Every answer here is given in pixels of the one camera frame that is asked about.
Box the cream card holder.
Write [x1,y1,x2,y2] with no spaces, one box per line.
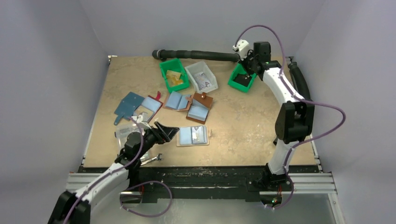
[176,125,210,147]

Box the right black corrugated hose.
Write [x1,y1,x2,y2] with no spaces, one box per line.
[288,62,311,101]

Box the rear black corrugated hose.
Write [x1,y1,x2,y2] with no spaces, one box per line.
[152,49,240,63]

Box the red open card holder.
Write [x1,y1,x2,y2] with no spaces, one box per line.
[133,91,163,123]

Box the printed card in holder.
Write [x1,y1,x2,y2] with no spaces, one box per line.
[191,126,207,145]

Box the silver wrench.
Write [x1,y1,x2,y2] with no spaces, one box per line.
[141,153,163,166]

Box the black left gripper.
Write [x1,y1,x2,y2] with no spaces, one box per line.
[136,121,178,159]

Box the blue card holder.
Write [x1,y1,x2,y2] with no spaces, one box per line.
[113,92,145,126]

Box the aluminium frame rail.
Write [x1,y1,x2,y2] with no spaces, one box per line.
[56,56,347,224]

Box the large green plastic bin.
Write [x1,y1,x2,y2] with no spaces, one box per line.
[159,58,190,93]

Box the gold card upper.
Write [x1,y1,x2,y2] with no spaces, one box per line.
[166,70,182,79]

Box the white translucent plastic bin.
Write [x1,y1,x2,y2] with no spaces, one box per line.
[184,61,218,93]

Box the pink open card holder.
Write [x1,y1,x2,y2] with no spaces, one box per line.
[163,91,193,111]

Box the clear plastic box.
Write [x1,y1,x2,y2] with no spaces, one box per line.
[114,122,150,161]

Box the brown open card holder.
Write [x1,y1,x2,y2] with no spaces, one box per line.
[185,92,213,125]

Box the black corrugated hose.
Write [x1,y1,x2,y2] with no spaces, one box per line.
[288,62,311,101]
[152,49,240,63]

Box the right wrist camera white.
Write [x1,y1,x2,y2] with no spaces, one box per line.
[233,39,251,61]

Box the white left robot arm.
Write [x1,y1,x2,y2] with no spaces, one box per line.
[48,122,180,224]

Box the small green plastic bin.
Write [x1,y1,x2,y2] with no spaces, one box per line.
[228,63,256,92]

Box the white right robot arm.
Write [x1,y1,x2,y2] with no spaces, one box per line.
[233,40,314,190]

